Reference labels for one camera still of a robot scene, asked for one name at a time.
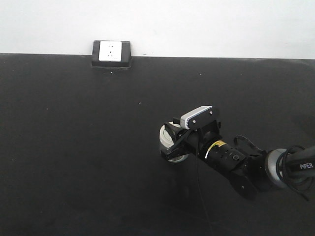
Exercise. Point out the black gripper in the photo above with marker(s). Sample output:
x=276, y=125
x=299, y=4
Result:
x=185, y=142

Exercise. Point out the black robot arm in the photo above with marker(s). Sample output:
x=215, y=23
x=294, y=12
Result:
x=249, y=169

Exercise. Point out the black socket box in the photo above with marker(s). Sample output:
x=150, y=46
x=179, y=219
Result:
x=111, y=54

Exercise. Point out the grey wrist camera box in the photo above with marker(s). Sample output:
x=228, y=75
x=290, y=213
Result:
x=199, y=117

